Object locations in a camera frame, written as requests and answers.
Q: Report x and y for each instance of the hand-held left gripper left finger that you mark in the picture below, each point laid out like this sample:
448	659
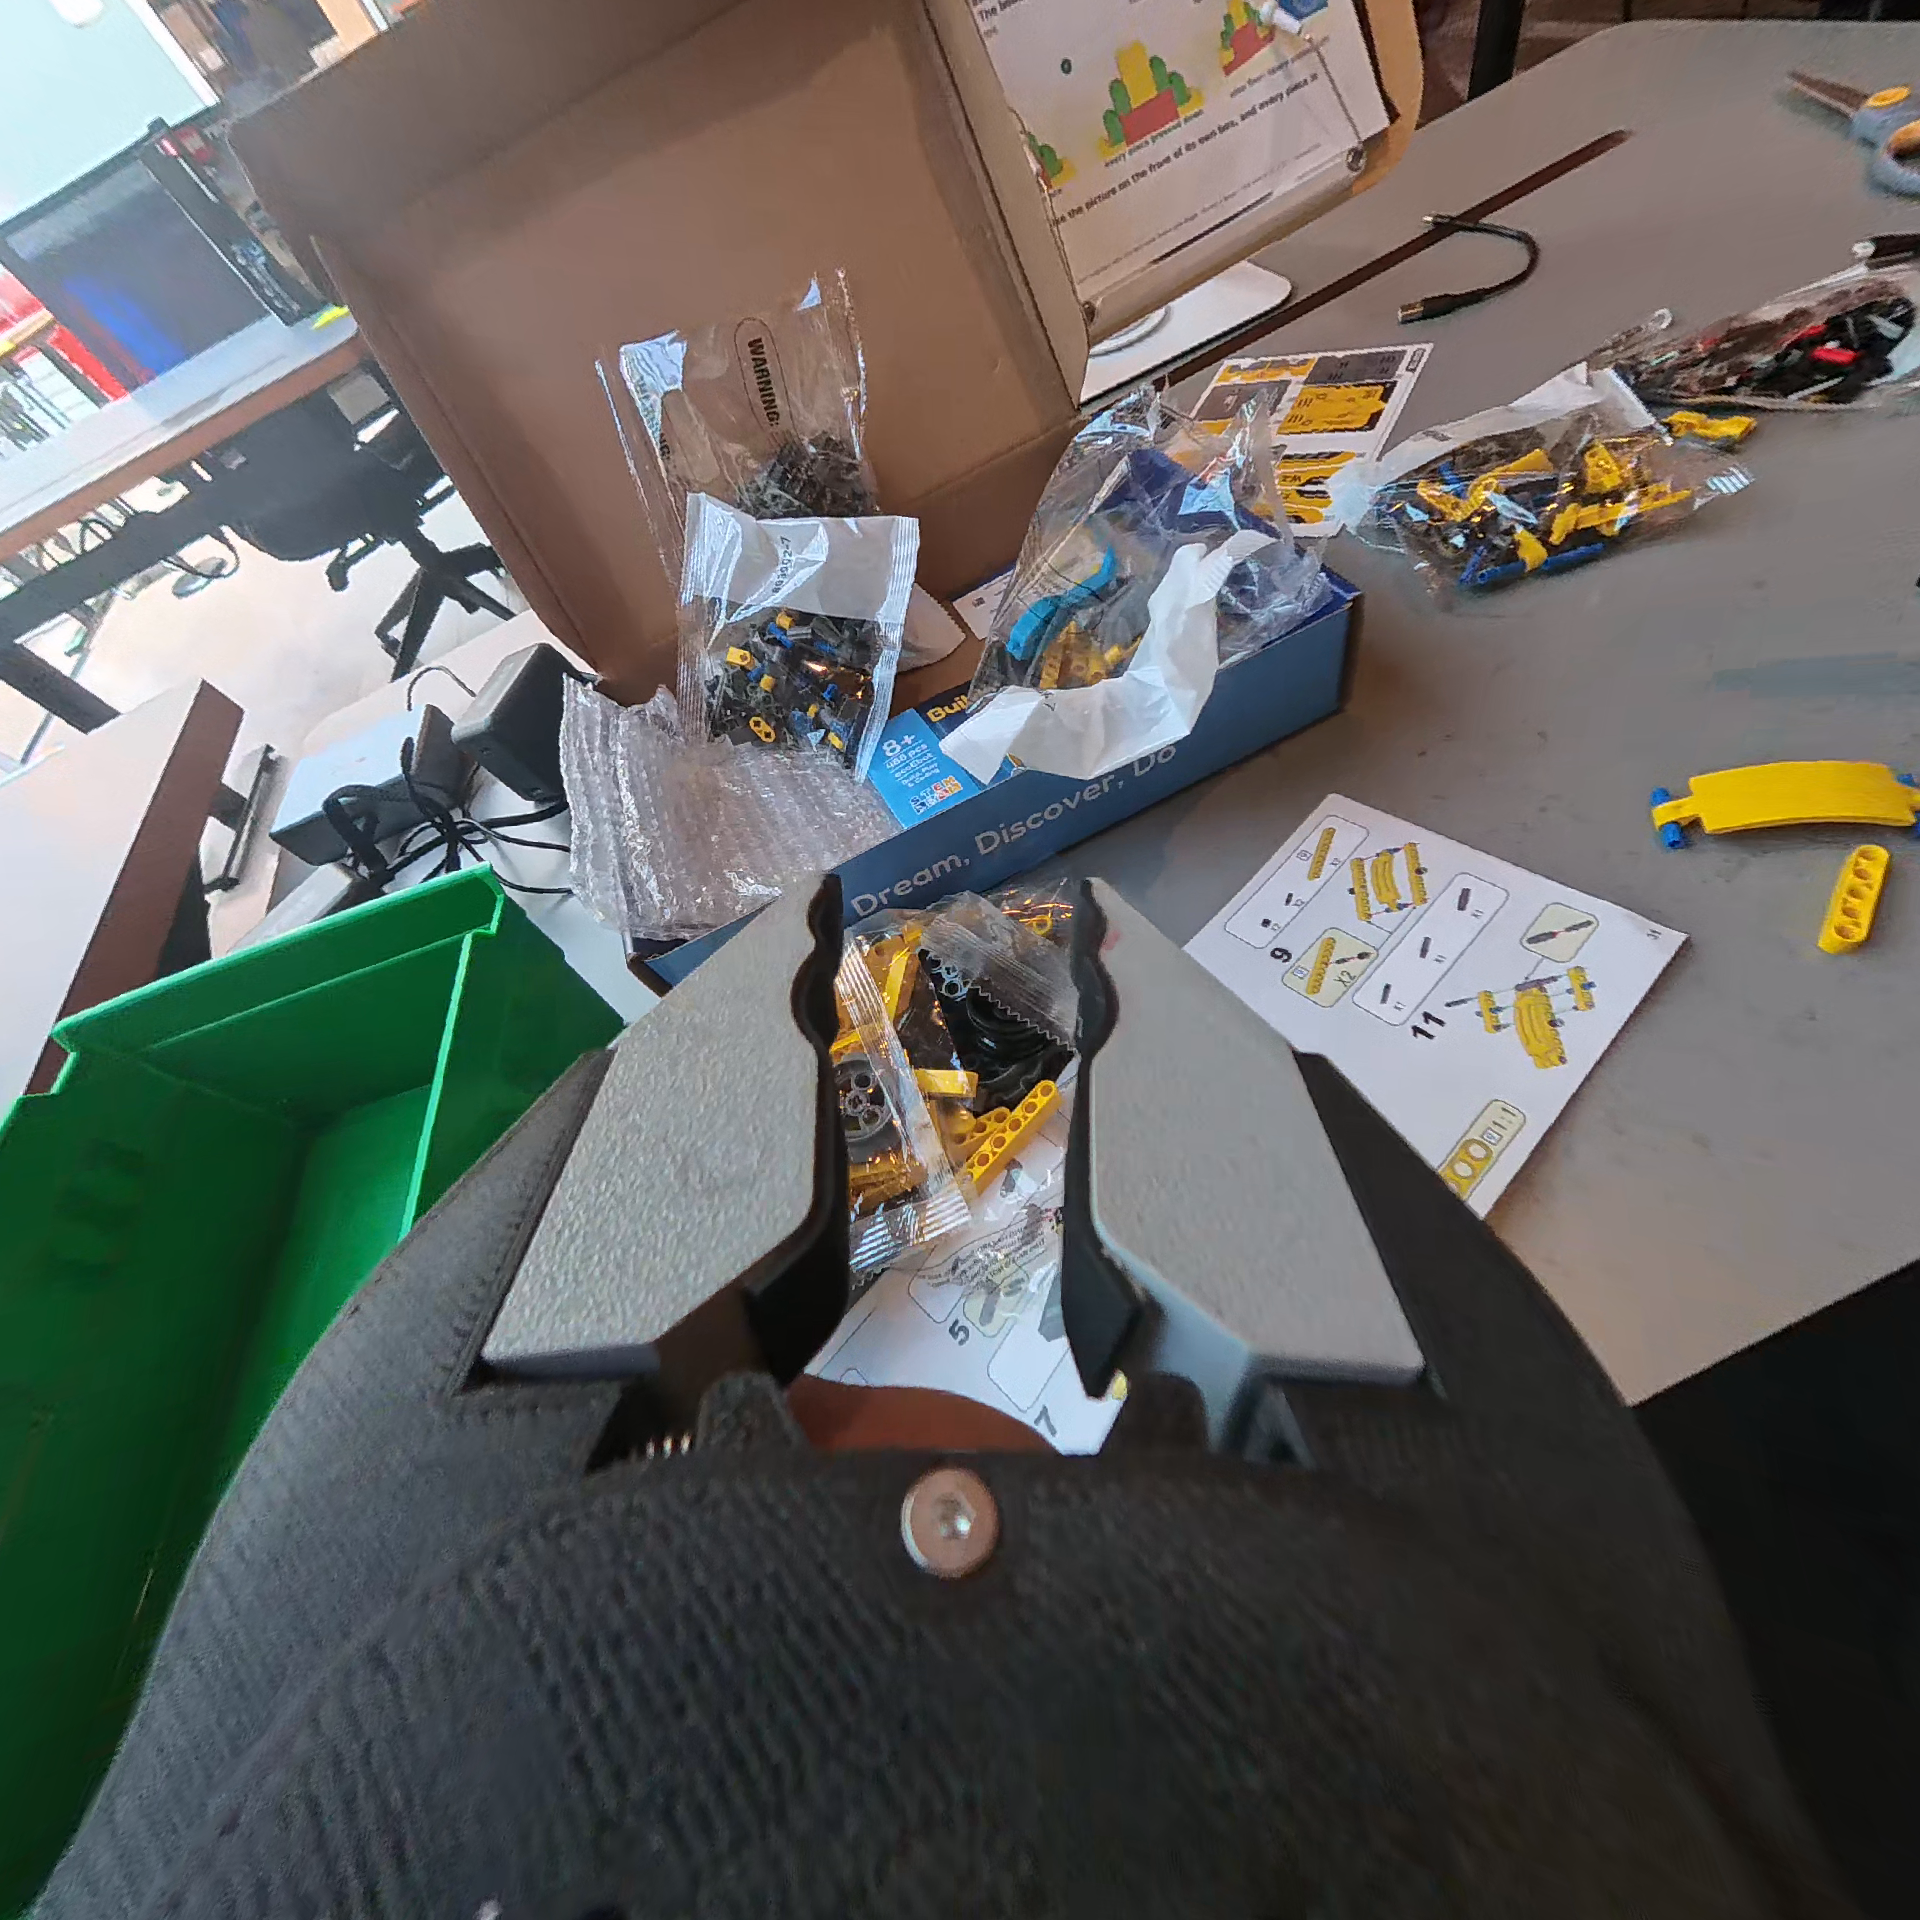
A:
676	1172

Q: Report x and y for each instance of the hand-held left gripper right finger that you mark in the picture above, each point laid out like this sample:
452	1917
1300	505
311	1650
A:
1244	1199

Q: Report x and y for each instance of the clear bag of yellow beams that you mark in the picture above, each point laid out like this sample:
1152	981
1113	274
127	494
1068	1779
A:
958	1050

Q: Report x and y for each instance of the yellow five-hole beam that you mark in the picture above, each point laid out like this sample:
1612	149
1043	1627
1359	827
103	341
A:
1854	900

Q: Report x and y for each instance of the yellow panel brick blue pin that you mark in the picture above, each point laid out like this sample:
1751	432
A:
1798	794

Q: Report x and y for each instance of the clear bag of small pins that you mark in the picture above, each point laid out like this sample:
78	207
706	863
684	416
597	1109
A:
1543	481

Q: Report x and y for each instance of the blue cardboard kit box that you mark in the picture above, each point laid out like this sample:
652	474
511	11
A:
600	226

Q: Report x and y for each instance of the open instruction booklet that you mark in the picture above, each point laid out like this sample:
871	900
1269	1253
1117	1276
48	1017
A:
1440	961

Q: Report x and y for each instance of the clear bubble wrap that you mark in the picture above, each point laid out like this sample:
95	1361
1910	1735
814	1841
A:
690	810

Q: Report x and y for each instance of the green plastic bin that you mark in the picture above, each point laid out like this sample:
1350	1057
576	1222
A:
149	1352
300	976

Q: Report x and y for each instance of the black box device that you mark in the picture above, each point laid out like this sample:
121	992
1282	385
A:
511	720

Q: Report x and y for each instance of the large white label parts bag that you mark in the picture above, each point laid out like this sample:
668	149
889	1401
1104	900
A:
1155	630

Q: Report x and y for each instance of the white label small parts bag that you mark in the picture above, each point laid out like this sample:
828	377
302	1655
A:
793	601

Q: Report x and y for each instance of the person's black pants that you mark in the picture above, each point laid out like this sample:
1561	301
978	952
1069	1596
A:
1784	1619

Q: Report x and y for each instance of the black office chair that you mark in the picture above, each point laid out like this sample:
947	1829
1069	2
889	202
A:
346	497

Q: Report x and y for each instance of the large clear printed bag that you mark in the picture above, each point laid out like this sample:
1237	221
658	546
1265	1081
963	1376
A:
779	405

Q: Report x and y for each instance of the sticker sheet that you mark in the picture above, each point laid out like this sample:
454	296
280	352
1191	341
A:
1320	421

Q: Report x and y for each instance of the yellow axle connector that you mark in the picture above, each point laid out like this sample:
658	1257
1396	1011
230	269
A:
1709	430

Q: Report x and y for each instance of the background grey table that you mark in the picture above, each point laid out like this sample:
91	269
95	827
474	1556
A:
180	405

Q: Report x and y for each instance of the clear bag black red parts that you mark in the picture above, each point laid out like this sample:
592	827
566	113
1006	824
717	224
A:
1784	355

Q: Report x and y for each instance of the instruction sign on white stand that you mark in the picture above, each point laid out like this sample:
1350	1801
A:
1198	121

